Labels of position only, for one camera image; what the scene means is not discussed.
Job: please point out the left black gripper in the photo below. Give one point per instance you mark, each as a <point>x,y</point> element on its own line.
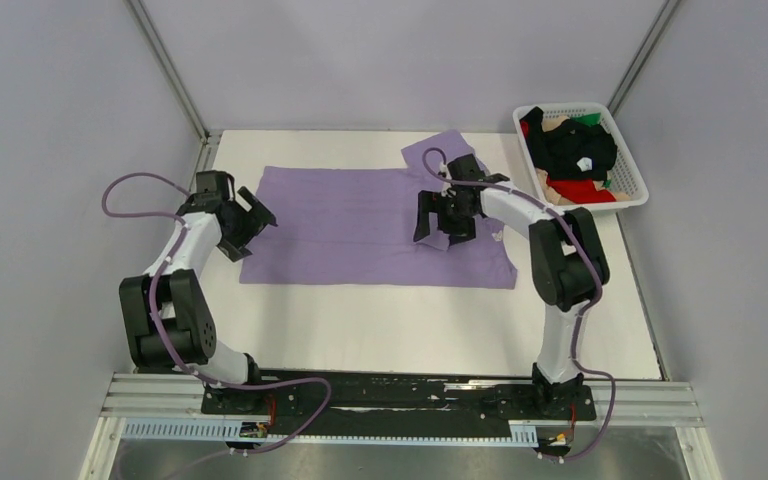
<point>233,247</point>

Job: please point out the white cable duct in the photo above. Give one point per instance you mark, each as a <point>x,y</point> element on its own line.
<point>516,435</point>

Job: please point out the black t shirt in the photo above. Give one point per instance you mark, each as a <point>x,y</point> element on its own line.
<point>570,151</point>

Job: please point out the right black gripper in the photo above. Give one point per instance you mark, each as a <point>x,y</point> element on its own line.
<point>429,202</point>

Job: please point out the left corner metal post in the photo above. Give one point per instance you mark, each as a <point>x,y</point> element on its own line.
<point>152,36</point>

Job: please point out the white plastic basket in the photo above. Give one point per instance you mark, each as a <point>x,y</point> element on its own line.
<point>625,176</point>

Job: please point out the purple t shirt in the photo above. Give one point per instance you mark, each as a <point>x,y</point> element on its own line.
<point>356,226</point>

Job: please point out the right corner metal post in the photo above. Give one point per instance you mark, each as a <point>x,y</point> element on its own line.
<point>646,48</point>

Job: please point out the red t shirt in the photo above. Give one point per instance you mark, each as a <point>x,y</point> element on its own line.
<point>572,192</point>

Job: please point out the corner metal post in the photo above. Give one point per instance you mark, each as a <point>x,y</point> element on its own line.
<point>646,48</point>
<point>152,36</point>

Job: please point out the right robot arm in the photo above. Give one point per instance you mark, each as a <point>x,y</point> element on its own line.
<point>568,264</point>

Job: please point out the aluminium frame rail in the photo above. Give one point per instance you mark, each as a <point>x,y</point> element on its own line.
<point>168,397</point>

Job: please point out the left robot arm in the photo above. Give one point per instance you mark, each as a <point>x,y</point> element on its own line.
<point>166,316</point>

